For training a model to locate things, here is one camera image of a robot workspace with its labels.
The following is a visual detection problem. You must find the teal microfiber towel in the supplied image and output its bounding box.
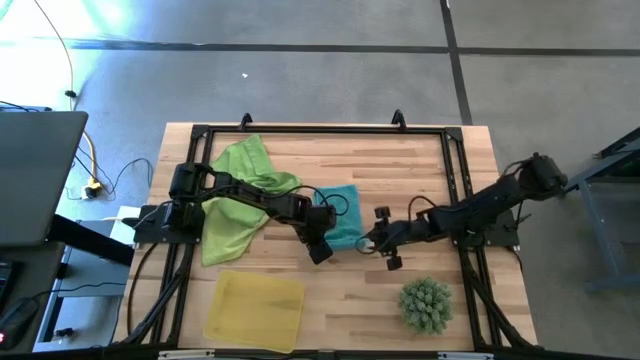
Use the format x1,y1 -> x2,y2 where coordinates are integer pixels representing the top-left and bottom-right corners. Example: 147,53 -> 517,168
313,183 -> 365,252

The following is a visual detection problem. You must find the lime yellow-green microfiber towel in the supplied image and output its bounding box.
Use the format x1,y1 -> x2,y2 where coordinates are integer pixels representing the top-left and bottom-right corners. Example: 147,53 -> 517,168
200,192 -> 274,268

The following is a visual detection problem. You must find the green microfiber towel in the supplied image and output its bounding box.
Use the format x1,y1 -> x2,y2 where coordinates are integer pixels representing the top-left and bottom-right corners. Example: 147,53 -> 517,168
212,133 -> 304,199

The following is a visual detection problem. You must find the yellow translucent plastic basket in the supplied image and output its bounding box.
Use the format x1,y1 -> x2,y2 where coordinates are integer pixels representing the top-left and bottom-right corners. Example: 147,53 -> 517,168
202,269 -> 306,355

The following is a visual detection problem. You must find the green artificial succulent plant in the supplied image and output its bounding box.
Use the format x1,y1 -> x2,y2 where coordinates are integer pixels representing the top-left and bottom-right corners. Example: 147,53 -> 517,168
398,276 -> 455,336

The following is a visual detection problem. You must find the grey metal stand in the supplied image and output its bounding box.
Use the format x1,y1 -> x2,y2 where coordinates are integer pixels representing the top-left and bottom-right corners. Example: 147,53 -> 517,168
564,127 -> 640,294

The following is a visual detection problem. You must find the yellow power plug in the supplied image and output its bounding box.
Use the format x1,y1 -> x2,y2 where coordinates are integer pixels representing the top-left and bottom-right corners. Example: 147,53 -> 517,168
81,178 -> 105,200

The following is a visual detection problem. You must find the black desk beam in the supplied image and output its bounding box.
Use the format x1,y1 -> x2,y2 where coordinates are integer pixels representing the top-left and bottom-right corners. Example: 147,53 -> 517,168
47,213 -> 136,267

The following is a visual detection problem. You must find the grey side desk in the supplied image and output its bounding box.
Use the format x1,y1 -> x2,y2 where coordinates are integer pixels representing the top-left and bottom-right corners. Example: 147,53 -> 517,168
32,217 -> 134,349

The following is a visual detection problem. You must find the grey laptop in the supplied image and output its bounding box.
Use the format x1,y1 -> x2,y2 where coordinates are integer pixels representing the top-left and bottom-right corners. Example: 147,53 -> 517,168
0,110 -> 90,250

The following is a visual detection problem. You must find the black computer mouse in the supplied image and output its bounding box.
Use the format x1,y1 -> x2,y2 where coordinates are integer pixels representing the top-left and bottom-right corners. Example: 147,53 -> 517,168
0,296 -> 40,346

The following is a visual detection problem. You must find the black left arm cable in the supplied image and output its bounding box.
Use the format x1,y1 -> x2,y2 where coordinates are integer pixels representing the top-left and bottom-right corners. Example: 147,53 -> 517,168
299,184 -> 351,217

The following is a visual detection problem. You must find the black aluminium table frame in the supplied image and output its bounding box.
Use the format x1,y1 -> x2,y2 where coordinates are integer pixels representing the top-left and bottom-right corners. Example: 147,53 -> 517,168
113,109 -> 539,351

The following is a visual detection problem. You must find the yellow power cable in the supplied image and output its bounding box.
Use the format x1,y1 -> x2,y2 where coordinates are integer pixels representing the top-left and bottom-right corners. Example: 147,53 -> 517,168
32,0 -> 101,196

